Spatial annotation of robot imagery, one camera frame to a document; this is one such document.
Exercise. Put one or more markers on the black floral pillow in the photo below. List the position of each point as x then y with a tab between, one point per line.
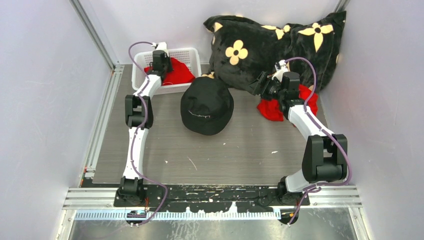
243	48

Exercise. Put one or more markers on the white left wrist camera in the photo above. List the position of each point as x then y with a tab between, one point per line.
161	46

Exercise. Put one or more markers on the red cloth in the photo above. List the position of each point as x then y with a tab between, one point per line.
270	109

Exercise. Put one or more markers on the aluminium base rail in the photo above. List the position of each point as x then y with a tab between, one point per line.
98	204

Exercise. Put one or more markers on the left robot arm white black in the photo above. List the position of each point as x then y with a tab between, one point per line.
139	119

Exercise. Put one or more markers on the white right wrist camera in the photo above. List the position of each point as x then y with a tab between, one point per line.
281	67

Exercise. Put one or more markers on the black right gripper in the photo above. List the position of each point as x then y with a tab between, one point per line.
263	79

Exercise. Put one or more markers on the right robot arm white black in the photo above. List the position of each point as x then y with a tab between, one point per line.
325	156

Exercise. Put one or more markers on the bright red bucket hat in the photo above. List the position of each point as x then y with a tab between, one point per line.
180	74

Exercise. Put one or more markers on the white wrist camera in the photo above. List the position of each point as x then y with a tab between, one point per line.
281	67
161	46

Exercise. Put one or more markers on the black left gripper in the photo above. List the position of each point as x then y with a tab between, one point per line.
167	58

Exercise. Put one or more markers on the black hat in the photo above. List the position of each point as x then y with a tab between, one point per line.
207	106

